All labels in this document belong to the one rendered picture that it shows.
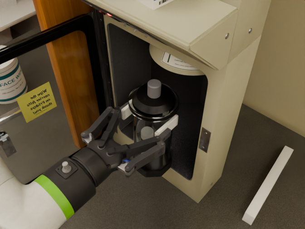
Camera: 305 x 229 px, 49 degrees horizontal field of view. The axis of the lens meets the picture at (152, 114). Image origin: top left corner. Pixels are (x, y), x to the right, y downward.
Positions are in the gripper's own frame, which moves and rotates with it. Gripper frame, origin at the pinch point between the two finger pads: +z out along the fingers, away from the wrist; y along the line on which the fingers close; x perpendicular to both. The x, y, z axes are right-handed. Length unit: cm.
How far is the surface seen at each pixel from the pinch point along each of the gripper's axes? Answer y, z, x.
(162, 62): 0.6, 3.8, -11.9
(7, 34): 127, 27, 50
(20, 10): 107, 29, 29
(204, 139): -12.4, 2.1, 0.6
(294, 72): -14.9, 45.3, 8.2
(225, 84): -14.1, 3.0, -15.3
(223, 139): -14.1, 8.5, 5.3
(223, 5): -12.1, 0.9, -30.3
